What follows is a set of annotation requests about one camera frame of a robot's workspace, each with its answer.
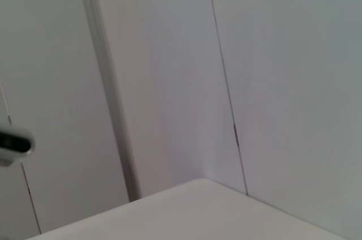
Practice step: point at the white vertical post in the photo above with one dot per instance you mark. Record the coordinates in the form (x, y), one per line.
(113, 95)

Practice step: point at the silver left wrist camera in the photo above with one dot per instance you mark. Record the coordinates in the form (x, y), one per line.
(15, 145)

